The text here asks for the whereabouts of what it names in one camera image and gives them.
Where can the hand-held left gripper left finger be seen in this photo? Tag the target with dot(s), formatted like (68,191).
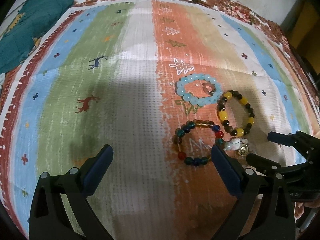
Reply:
(100,165)

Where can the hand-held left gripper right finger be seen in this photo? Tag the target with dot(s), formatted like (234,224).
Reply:
(223,170)

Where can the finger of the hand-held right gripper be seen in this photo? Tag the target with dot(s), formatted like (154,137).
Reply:
(278,138)
(261,163)

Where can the striped printed mat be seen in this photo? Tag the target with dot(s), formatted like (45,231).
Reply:
(140,80)

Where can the yellow cabinet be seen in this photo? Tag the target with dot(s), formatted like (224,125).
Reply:
(303,22)

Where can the teal quilted cloth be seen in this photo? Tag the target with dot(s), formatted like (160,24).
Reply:
(30,27)

